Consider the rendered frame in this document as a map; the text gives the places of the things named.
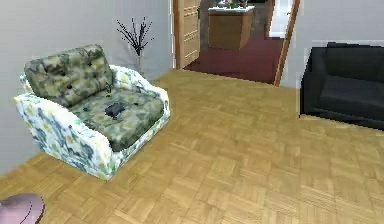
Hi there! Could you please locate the brown cabinet with white top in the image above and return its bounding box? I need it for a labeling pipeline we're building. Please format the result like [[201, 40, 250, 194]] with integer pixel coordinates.
[[208, 5, 256, 52]]

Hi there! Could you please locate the white room door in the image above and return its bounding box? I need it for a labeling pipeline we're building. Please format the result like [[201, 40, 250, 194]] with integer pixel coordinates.
[[268, 0, 295, 39]]

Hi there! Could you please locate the green house plant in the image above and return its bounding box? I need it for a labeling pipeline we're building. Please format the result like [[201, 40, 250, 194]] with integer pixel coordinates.
[[216, 0, 250, 10]]

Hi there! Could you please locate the glass vase with black twigs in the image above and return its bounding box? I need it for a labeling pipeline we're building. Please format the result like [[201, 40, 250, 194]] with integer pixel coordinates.
[[116, 17, 155, 77]]

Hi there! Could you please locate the green floral armchair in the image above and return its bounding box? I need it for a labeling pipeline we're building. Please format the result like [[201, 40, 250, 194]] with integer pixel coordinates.
[[13, 44, 171, 182]]

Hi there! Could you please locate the brown wooden room door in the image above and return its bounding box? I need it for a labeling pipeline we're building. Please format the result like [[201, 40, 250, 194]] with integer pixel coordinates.
[[172, 0, 202, 70]]

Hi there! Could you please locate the black sofa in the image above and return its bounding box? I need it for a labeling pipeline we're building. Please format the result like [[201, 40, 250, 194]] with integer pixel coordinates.
[[299, 41, 384, 131]]

